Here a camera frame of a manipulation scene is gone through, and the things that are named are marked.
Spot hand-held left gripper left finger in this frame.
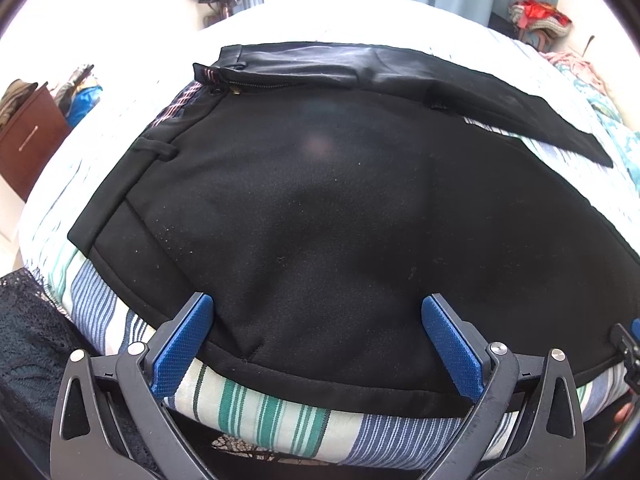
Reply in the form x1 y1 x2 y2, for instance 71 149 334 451
50 292 221 480

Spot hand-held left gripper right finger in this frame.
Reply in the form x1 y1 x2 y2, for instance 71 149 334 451
421 294 587 480

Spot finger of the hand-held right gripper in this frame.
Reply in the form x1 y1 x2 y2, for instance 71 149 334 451
611 317 640 396

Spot black pants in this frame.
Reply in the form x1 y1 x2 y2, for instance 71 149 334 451
67 42 640 418

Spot person's right hand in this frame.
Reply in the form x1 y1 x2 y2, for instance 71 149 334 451
612 401 636 431

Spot striped bed sheet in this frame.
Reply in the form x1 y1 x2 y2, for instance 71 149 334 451
20 0 640 471

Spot black lace cloth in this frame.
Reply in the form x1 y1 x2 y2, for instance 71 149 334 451
0 267 166 480

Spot teal floral cloth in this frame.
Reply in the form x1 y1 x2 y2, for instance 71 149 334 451
555 55 640 196

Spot brown wooden dresser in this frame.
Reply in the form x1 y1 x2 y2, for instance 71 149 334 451
0 82 73 203

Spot clothes pile with blue cloth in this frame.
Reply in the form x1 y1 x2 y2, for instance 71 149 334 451
52 64 103 128

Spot pink cloth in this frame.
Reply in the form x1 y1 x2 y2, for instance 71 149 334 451
542 51 608 96

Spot olive folded cloth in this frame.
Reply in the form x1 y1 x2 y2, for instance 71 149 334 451
0 79 48 121

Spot red colourful clothes pile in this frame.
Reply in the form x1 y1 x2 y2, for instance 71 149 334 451
507 0 573 51

